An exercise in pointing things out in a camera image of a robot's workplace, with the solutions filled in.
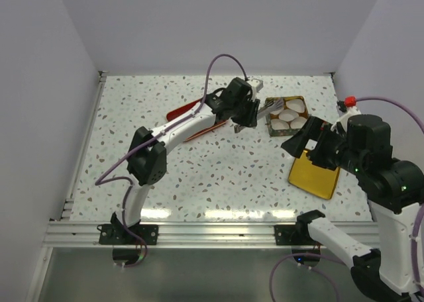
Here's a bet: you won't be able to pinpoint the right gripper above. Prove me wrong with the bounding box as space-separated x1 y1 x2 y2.
282 113 366 174

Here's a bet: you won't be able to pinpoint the metal serving tongs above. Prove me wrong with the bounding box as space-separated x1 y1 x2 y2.
234 98 282 134

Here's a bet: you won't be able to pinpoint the gold cookie tin box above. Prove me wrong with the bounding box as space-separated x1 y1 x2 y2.
265 96 309 137

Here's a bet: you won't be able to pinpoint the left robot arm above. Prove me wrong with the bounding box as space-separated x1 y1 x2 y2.
114 77 263 244

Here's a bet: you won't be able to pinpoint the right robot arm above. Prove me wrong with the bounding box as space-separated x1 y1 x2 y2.
282 115 423 301

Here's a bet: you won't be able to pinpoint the white paper cup bottom-right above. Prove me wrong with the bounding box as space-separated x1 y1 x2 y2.
290 117 307 129

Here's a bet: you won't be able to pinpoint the white paper cup top-left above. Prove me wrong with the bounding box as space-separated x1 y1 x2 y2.
270 99 284 115

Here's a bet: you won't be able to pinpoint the white paper cup bottom-left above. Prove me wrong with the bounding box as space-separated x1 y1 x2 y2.
270 119 290 130

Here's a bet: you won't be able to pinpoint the white paper cup top-right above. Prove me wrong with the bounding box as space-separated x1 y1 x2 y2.
286 99 305 113

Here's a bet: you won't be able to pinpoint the gold tin lid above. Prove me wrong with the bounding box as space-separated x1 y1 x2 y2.
288 149 340 200

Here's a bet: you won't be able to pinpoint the red serving tray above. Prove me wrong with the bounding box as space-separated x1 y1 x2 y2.
165 99 226 145

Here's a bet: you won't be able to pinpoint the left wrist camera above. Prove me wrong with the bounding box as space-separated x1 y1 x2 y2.
247 79 264 92

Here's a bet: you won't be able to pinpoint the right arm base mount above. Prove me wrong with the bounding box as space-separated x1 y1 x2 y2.
274 210 326 246

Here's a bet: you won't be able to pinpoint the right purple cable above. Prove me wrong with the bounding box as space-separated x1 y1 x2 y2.
270 96 424 302

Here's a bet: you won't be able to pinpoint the purple cable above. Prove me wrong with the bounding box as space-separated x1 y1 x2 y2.
95 54 249 267
270 96 424 302

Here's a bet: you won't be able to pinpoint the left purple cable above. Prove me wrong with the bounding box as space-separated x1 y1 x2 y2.
95 54 249 267

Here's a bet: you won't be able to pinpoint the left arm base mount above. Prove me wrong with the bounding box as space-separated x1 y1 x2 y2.
98 224 159 246

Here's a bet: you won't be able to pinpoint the aluminium front rail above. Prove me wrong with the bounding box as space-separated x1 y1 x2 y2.
42 221 392 249

